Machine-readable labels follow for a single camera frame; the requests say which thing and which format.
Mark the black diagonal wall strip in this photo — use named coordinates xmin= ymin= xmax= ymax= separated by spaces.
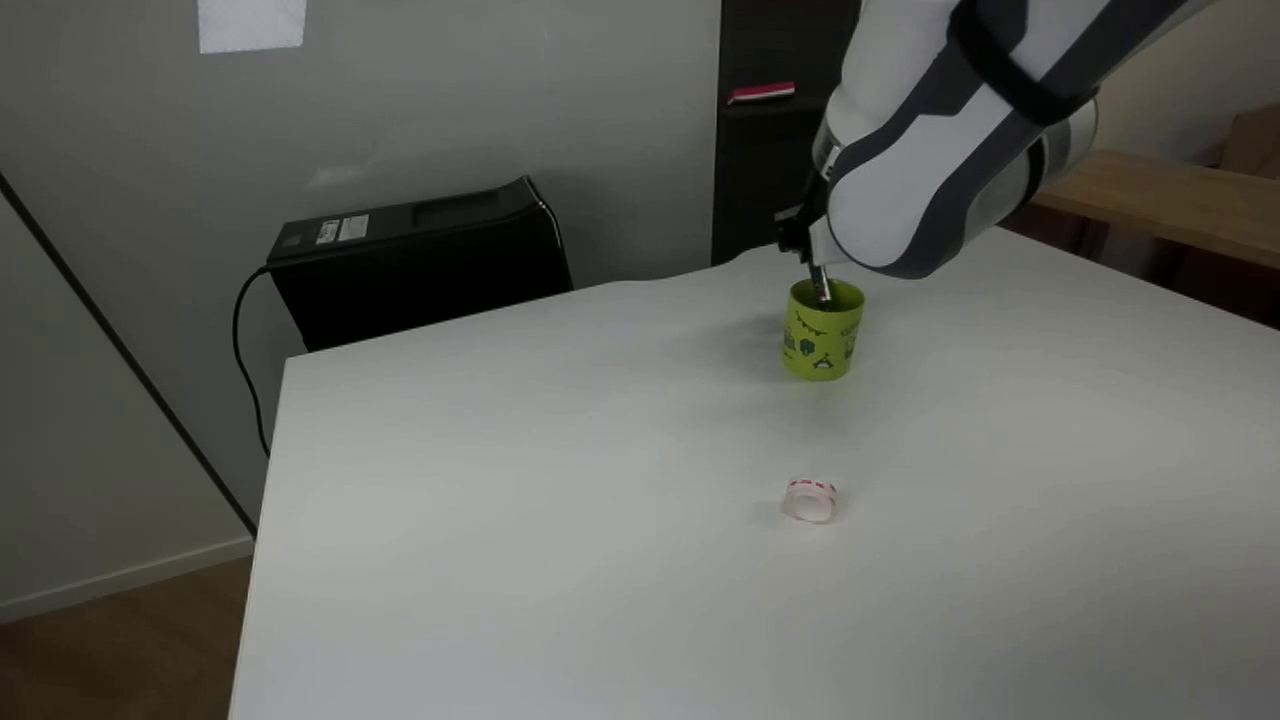
xmin=0 ymin=170 xmax=258 ymax=536

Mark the black computer power cable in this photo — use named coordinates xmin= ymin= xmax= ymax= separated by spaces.
xmin=227 ymin=260 xmax=278 ymax=460

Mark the lime green printed cup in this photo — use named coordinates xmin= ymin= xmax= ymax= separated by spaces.
xmin=780 ymin=277 xmax=870 ymax=389

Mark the tall black shelf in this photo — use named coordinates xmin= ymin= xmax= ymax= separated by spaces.
xmin=706 ymin=0 xmax=863 ymax=269

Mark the pink and white tape roll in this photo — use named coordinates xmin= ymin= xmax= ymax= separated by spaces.
xmin=775 ymin=472 xmax=843 ymax=528

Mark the black computer case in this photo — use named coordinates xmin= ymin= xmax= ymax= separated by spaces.
xmin=262 ymin=176 xmax=574 ymax=357

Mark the pink item on shelf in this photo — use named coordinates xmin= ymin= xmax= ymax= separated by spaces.
xmin=725 ymin=78 xmax=798 ymax=107

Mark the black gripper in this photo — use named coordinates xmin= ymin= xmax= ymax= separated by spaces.
xmin=772 ymin=163 xmax=830 ymax=286

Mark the white paper sheet on wall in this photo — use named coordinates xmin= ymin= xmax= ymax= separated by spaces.
xmin=194 ymin=0 xmax=310 ymax=61

